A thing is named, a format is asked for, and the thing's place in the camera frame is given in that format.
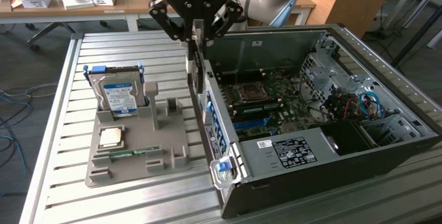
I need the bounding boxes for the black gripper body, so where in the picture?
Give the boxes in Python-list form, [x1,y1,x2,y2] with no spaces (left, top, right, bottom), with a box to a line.
[164,0,229,36]

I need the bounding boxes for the graphics card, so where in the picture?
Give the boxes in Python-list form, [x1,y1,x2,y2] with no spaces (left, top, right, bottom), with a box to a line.
[186,19,209,96]

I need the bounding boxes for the wooden desk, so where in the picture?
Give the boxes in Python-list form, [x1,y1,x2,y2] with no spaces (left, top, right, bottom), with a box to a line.
[0,0,317,32]

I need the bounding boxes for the white open box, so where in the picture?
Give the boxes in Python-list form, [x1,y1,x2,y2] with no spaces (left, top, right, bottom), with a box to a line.
[62,0,95,10]

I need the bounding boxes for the CPU socket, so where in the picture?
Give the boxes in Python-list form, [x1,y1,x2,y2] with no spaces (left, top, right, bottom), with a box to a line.
[234,82,269,103]

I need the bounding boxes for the hard disk with blue rails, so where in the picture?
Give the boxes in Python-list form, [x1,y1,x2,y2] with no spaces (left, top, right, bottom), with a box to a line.
[83,63,146,118]

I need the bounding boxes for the wooden cabinet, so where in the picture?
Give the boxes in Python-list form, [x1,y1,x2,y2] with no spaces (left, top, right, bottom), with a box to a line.
[297,0,403,38]

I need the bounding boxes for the installed green RAM stick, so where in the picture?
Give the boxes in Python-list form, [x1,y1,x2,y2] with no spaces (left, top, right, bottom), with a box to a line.
[234,101,283,117]

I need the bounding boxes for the green motherboard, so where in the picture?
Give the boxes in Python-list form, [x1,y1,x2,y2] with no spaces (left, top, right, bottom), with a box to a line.
[215,63,322,142]

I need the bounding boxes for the blue card retainer strip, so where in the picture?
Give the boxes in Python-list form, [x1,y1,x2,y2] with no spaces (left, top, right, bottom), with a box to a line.
[206,91,230,157]

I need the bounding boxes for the expansion slot with blue latch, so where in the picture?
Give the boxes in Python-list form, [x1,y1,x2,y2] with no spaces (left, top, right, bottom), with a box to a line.
[234,117,271,129]

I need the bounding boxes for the grey parts rack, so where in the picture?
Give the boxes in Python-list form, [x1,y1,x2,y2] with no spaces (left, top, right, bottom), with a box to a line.
[84,80,194,188]

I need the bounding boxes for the CPU chip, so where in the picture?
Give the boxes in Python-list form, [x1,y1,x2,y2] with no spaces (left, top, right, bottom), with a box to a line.
[99,128,124,148]

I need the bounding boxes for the grey power supply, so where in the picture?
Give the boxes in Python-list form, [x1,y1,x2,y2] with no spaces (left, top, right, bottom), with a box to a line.
[238,128,338,181]

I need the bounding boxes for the blue case release latch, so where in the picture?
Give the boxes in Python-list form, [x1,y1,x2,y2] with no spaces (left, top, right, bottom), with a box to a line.
[214,159,231,174]

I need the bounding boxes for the metal disk bay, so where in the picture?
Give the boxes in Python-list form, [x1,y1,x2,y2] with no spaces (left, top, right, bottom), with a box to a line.
[358,112,428,147]

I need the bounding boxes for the black open PC case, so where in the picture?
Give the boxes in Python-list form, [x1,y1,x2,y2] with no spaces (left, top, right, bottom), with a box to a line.
[186,23,442,219]

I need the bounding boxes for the white floor cable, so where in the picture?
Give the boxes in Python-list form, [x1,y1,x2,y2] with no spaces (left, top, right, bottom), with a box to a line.
[0,83,58,99]

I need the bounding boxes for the red and black wire bundle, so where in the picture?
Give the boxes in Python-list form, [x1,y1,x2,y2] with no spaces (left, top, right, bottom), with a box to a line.
[325,92,363,121]

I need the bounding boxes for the blue disk wire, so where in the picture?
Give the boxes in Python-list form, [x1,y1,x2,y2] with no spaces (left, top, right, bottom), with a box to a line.
[357,91,386,121]

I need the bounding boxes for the blue floor cable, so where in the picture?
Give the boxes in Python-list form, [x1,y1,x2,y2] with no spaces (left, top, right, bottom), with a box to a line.
[0,93,34,196]

